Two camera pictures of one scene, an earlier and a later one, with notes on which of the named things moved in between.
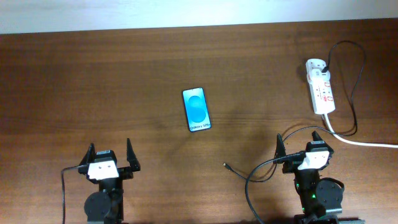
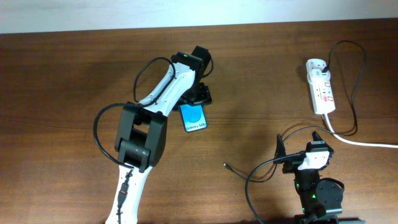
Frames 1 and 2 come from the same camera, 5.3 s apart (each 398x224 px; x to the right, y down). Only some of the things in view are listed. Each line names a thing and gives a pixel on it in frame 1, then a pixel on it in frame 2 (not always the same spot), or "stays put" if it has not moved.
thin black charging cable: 314,126 stays put
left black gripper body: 120,173 to 196,95
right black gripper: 290,166 stays put
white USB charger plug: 318,76 stays put
